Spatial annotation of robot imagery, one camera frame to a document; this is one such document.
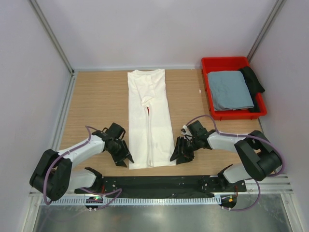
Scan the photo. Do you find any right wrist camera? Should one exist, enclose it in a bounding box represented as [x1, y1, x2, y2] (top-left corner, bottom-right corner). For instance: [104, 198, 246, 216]
[181, 125, 193, 141]

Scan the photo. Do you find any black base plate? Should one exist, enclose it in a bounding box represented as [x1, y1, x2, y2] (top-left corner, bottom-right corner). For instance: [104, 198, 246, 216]
[88, 175, 247, 199]

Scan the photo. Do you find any left aluminium frame post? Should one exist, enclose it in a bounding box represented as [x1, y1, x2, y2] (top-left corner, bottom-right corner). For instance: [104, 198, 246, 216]
[28, 0, 74, 76]

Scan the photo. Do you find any black t shirt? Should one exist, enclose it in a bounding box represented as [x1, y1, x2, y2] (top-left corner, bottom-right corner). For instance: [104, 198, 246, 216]
[239, 66, 265, 113]

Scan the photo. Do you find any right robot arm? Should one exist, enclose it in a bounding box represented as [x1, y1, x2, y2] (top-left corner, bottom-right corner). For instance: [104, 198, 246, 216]
[170, 120, 283, 191]

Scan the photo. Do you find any aluminium frame post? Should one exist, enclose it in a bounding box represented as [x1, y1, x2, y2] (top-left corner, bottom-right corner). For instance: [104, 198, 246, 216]
[28, 0, 74, 76]
[247, 0, 287, 62]

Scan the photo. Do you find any grey folded t shirt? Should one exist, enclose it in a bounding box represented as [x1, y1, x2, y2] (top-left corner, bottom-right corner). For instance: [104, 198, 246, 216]
[208, 71, 254, 111]

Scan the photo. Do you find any white t shirt red print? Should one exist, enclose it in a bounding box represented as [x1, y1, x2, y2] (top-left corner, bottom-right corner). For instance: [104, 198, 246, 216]
[127, 69, 176, 170]

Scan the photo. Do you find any red plastic bin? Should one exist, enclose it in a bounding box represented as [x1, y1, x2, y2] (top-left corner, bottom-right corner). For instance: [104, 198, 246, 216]
[201, 57, 267, 120]

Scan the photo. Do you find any right aluminium frame post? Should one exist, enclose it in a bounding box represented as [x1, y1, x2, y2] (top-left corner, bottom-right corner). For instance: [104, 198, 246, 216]
[247, 0, 287, 62]

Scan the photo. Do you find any slotted cable duct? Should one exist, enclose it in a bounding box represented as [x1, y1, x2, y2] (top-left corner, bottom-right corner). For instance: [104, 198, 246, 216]
[51, 195, 221, 206]

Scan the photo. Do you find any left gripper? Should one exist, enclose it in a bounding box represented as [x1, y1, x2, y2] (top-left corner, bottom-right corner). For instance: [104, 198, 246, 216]
[107, 140, 133, 167]

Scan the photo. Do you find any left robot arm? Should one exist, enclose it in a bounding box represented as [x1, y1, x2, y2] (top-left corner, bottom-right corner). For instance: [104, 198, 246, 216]
[29, 123, 133, 205]

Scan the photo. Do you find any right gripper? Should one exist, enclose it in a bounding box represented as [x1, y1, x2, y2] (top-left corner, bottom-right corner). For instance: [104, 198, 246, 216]
[170, 136, 200, 165]

